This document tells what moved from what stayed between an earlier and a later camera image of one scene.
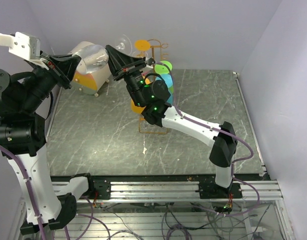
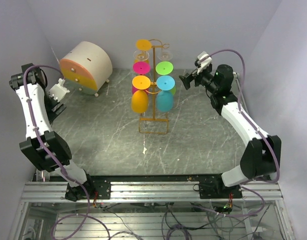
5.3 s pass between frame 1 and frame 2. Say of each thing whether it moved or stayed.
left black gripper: moved
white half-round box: stayed
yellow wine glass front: stayed
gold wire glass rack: stayed
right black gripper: moved
